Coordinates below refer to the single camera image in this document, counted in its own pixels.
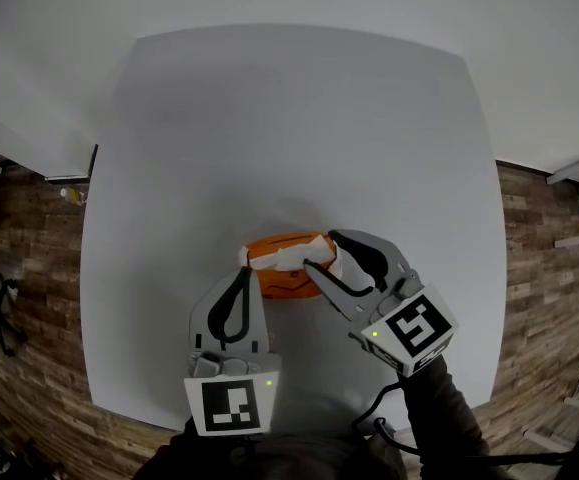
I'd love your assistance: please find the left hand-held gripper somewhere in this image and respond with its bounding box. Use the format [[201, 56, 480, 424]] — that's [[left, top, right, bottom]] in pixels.
[[183, 266, 283, 438]]

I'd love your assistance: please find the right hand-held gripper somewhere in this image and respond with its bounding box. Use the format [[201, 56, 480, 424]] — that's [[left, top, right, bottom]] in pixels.
[[302, 228, 459, 378]]

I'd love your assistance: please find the white tissue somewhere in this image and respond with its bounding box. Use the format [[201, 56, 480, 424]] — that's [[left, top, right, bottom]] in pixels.
[[268, 235, 376, 294]]

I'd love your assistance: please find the orange tissue pack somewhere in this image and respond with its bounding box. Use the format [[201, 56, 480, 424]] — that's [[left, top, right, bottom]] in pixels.
[[238, 230, 343, 300]]

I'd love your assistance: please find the person's left forearm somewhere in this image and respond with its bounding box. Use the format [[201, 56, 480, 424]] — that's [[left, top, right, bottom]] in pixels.
[[133, 417, 230, 480]]

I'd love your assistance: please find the person's right forearm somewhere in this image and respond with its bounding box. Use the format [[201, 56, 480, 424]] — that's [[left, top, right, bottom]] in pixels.
[[401, 355, 520, 480]]

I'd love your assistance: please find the person's grey clothed torso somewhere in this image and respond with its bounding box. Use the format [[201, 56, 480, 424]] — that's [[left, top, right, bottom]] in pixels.
[[208, 432, 410, 480]]

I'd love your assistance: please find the clear plastic bottle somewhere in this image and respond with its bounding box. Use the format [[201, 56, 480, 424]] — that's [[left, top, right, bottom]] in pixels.
[[59, 186, 89, 205]]

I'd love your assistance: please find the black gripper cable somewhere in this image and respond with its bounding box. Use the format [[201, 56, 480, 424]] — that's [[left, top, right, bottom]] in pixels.
[[352, 381, 579, 469]]

